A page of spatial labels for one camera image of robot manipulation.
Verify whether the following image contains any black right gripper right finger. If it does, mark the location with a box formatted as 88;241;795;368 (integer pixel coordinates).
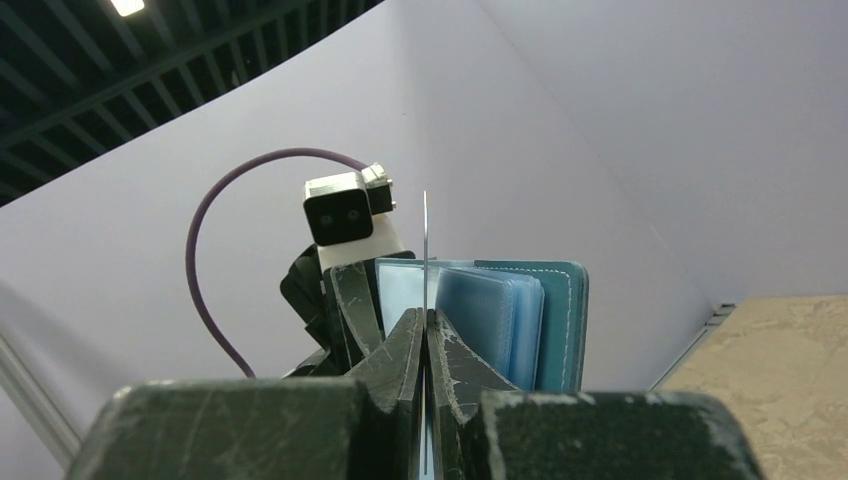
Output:
427;310;765;479

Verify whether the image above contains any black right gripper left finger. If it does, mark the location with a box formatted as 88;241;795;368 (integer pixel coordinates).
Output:
67;308;424;479

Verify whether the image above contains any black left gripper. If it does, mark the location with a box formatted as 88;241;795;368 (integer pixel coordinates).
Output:
280;244;416;377

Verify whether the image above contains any blue leather card holder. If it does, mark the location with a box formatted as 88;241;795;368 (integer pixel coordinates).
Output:
374;259;590;480

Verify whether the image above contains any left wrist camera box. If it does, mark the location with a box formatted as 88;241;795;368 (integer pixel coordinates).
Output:
303;163;407;272

